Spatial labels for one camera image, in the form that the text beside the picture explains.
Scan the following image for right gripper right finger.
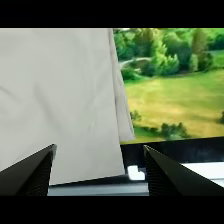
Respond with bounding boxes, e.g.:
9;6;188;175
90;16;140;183
142;144;224;197

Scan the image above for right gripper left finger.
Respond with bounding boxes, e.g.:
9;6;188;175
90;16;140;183
0;143;58;197

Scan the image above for light grey pants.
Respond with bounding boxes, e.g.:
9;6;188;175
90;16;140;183
0;28;137;187

